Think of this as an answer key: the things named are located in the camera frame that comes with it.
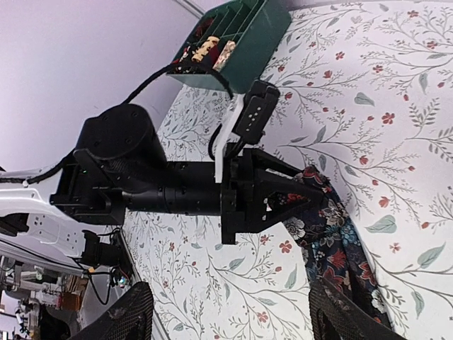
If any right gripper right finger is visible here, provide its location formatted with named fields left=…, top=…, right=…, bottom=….
left=309, top=281, right=403, bottom=340

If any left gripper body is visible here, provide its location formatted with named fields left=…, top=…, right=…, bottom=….
left=220, top=148, right=269, bottom=244

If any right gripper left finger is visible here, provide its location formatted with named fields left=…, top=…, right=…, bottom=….
left=72, top=281, right=154, bottom=340

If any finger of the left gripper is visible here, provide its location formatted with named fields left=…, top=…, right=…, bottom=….
left=247, top=148, right=318, bottom=191
left=261, top=189, right=326, bottom=232

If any dark floral necktie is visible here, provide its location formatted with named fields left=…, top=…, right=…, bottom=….
left=282, top=166, right=392, bottom=329

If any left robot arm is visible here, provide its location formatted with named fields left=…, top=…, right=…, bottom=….
left=1, top=64, right=329, bottom=267

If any floral patterned table mat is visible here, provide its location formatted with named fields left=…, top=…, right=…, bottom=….
left=124, top=1, right=452, bottom=339

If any dark maroon rolled tie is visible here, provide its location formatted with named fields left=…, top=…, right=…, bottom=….
left=201, top=45, right=222, bottom=71

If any white dotted black rolled tie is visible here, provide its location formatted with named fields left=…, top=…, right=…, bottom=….
left=174, top=45, right=194, bottom=74

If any green divided organizer box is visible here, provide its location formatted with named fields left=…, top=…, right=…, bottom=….
left=173, top=1, right=291, bottom=94

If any yellow striped rolled tie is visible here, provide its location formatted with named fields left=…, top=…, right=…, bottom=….
left=191, top=35, right=220, bottom=62

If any brown rolled tie back compartment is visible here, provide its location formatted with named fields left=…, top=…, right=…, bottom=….
left=193, top=17, right=214, bottom=40

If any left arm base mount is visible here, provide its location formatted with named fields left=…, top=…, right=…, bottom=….
left=74, top=227, right=134, bottom=306

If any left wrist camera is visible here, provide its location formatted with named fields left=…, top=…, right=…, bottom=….
left=212, top=79, right=281, bottom=185

